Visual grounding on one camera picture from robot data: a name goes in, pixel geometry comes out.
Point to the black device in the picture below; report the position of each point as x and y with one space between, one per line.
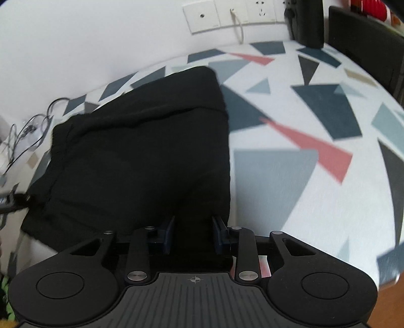
306 25

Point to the white wall plate with plug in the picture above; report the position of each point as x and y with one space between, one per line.
225 14

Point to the white wall socket plate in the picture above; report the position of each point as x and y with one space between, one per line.
262 12

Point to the white wall plate with hole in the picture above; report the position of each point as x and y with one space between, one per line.
202 22

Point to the black garment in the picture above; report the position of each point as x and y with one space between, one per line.
142 151

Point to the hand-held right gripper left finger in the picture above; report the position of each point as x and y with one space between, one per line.
169 236

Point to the green white cloth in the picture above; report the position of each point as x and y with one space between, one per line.
3 290

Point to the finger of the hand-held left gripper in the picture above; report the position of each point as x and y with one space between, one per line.
15 201

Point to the red item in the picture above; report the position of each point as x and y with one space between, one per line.
372 8

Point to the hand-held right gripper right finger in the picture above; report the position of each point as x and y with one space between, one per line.
218 236

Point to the geometric patterned tablecloth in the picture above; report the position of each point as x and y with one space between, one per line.
284 195

